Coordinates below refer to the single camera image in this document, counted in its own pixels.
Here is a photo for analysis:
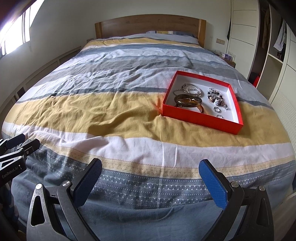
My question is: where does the red item in wardrobe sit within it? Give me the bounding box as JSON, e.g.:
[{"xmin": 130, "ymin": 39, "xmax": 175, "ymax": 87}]
[{"xmin": 253, "ymin": 75, "xmax": 260, "ymax": 87}]

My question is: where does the amber bangle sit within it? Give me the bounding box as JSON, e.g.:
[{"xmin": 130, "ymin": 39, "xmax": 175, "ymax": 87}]
[{"xmin": 175, "ymin": 104, "xmax": 204, "ymax": 113}]

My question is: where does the white wardrobe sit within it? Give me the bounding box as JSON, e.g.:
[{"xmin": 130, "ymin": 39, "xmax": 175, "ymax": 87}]
[{"xmin": 227, "ymin": 1, "xmax": 295, "ymax": 145}]

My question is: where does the striped duvet cover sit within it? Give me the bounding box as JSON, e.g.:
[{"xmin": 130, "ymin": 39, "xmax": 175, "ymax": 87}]
[{"xmin": 1, "ymin": 34, "xmax": 295, "ymax": 240}]

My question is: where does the striped hanging shirt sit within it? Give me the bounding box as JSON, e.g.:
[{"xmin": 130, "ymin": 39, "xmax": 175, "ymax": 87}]
[{"xmin": 273, "ymin": 20, "xmax": 287, "ymax": 52}]

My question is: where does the low white wall cabinet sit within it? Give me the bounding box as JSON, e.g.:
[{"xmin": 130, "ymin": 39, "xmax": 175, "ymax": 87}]
[{"xmin": 1, "ymin": 46, "xmax": 81, "ymax": 112}]

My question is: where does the red jewelry box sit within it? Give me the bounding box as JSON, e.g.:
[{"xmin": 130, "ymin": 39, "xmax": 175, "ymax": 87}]
[{"xmin": 162, "ymin": 71, "xmax": 243, "ymax": 135}]

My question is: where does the dark brown bangle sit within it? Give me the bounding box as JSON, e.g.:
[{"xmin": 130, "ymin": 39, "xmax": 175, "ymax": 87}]
[{"xmin": 174, "ymin": 94, "xmax": 202, "ymax": 108}]

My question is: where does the silver ring bangle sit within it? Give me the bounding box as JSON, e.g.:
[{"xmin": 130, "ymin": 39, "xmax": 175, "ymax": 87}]
[{"xmin": 213, "ymin": 106, "xmax": 221, "ymax": 113}]

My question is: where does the wall switch plate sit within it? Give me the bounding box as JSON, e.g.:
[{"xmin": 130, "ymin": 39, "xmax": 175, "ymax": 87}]
[{"xmin": 216, "ymin": 39, "xmax": 225, "ymax": 45}]

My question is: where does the grey pillow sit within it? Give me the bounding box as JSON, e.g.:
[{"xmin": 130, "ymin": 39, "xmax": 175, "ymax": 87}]
[{"xmin": 146, "ymin": 31, "xmax": 199, "ymax": 45}]

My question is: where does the window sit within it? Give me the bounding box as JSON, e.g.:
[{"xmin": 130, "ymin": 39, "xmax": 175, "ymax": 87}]
[{"xmin": 1, "ymin": 1, "xmax": 44, "ymax": 58}]

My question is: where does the wooden headboard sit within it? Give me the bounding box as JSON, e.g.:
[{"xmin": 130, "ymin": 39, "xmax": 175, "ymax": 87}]
[{"xmin": 95, "ymin": 14, "xmax": 206, "ymax": 47}]

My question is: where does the wooden nightstand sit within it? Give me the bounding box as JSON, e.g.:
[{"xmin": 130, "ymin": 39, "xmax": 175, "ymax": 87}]
[{"xmin": 215, "ymin": 53, "xmax": 236, "ymax": 68}]

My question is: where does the large silver bangle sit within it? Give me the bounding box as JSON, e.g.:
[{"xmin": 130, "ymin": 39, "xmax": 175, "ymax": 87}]
[{"xmin": 181, "ymin": 83, "xmax": 203, "ymax": 97}]

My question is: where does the beaded bracelet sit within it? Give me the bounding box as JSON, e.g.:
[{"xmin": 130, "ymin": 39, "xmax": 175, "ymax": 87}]
[{"xmin": 207, "ymin": 91, "xmax": 228, "ymax": 110}]

